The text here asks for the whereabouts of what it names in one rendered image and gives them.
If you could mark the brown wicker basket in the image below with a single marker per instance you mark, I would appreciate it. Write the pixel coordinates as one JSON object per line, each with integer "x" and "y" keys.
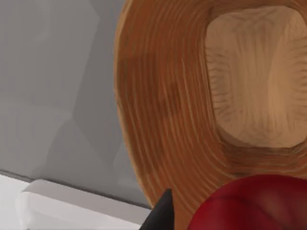
{"x": 168, "y": 107}

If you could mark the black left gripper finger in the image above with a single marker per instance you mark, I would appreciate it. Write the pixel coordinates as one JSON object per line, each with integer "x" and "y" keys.
{"x": 163, "y": 213}

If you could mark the red apple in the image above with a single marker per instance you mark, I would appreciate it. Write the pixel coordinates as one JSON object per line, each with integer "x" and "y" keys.
{"x": 251, "y": 206}

